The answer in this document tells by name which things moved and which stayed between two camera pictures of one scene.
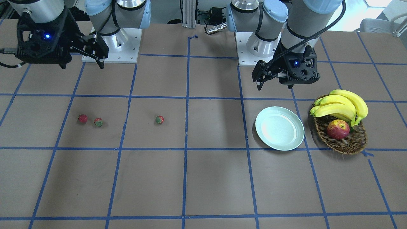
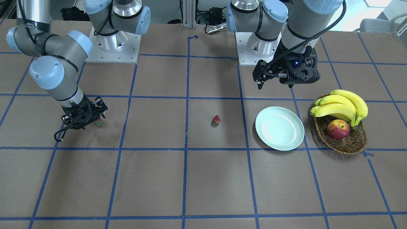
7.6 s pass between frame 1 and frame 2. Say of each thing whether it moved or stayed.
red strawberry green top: stayed
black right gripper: moved
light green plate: stayed
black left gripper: stayed
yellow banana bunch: stayed
